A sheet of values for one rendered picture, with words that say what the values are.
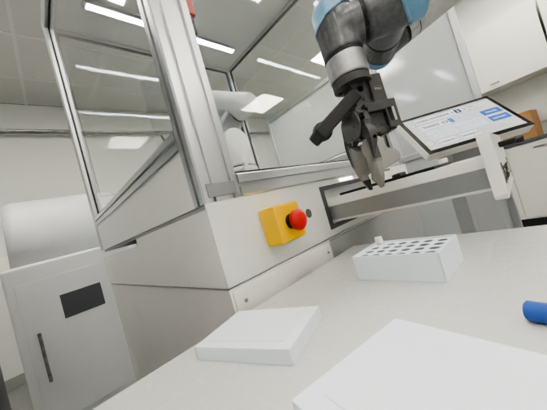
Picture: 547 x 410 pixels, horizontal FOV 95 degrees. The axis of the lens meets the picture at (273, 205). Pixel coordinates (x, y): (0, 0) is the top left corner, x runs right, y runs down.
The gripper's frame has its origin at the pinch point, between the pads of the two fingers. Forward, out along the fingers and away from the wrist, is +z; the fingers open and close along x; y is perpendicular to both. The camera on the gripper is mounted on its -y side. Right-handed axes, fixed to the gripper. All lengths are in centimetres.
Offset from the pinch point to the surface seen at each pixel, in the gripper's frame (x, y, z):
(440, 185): -2.3, 12.0, 4.0
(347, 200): 13.8, 0.8, 2.4
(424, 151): 67, 73, -8
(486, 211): 70, 99, 30
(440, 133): 69, 86, -15
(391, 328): -29.2, -18.8, 9.2
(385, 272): -10.0, -7.8, 13.1
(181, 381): -16.1, -36.0, 14.3
